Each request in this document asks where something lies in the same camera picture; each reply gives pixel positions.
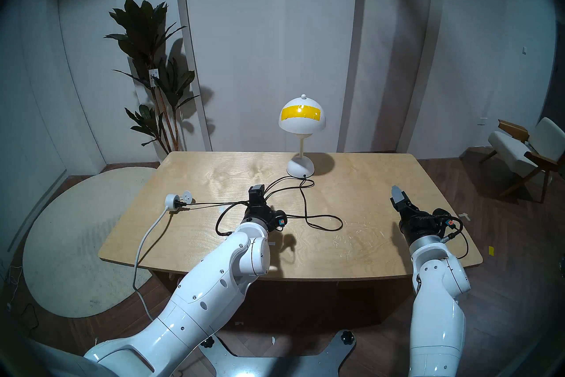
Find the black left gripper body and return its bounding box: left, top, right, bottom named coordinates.
left=243, top=203, right=288, bottom=232

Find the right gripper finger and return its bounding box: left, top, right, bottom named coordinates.
left=391, top=185, right=411, bottom=212

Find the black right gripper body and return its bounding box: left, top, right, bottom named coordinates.
left=399, top=206, right=455, bottom=244

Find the white lamp with yellow band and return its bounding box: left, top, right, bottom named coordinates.
left=279, top=94, right=327, bottom=178

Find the white round power socket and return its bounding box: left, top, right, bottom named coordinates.
left=165, top=191, right=193, bottom=211

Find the wooden armchair with white cushions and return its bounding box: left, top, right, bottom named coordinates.
left=480, top=117, right=565, bottom=203

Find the round beige rug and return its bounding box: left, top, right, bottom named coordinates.
left=22, top=167, right=158, bottom=318

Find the tall green leafy plant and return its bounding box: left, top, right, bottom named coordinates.
left=104, top=0, right=201, bottom=154

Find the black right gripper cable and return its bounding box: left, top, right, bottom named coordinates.
left=435, top=207, right=469, bottom=260

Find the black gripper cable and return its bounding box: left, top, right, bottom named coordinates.
left=215, top=203, right=248, bottom=236
left=435, top=207, right=469, bottom=260

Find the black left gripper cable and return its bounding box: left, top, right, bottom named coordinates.
left=215, top=203, right=248, bottom=236

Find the black lamp cord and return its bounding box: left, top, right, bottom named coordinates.
left=173, top=175, right=343, bottom=232

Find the grey metal robot base plate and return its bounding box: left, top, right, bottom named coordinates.
left=199, top=330, right=356, bottom=377

